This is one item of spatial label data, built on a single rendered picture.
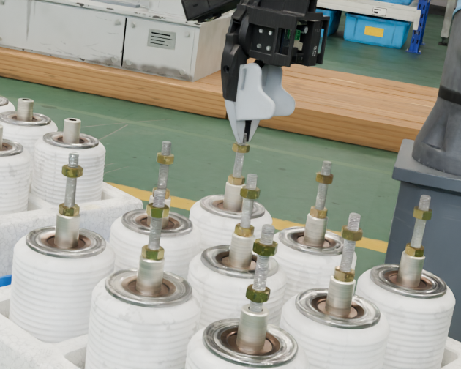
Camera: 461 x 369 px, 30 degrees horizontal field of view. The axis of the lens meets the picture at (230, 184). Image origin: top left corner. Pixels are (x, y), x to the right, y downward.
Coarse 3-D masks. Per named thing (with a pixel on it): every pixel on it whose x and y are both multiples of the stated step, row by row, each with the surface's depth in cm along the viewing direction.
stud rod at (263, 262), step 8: (264, 224) 65; (264, 232) 64; (272, 232) 65; (264, 240) 65; (272, 240) 65; (264, 256) 65; (256, 264) 66; (264, 264) 65; (256, 272) 66; (264, 272) 65; (256, 280) 66; (264, 280) 66; (256, 288) 66; (264, 288) 66; (256, 304) 66; (256, 312) 66
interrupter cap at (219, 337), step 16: (224, 320) 70; (208, 336) 67; (224, 336) 68; (272, 336) 69; (288, 336) 69; (224, 352) 65; (240, 352) 66; (256, 352) 66; (272, 352) 66; (288, 352) 66
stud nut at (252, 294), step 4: (252, 284) 67; (248, 288) 66; (252, 288) 66; (268, 288) 66; (248, 292) 66; (252, 292) 66; (256, 292) 65; (260, 292) 65; (264, 292) 66; (268, 292) 66; (248, 296) 66; (252, 296) 66; (256, 296) 65; (260, 296) 65; (264, 296) 66; (268, 296) 66; (252, 300) 66; (256, 300) 66; (260, 300) 66; (264, 300) 66
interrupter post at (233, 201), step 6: (228, 186) 98; (234, 186) 98; (240, 186) 98; (228, 192) 98; (234, 192) 98; (228, 198) 98; (234, 198) 98; (240, 198) 98; (228, 204) 98; (234, 204) 98; (240, 204) 99; (234, 210) 98; (240, 210) 99
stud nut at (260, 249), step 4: (256, 240) 65; (256, 244) 65; (260, 244) 64; (264, 244) 65; (272, 244) 65; (276, 244) 65; (252, 248) 65; (256, 248) 65; (260, 248) 64; (264, 248) 64; (268, 248) 64; (272, 248) 64; (276, 248) 65; (256, 252) 65; (260, 252) 64; (264, 252) 64; (268, 252) 64; (272, 252) 65; (276, 252) 65
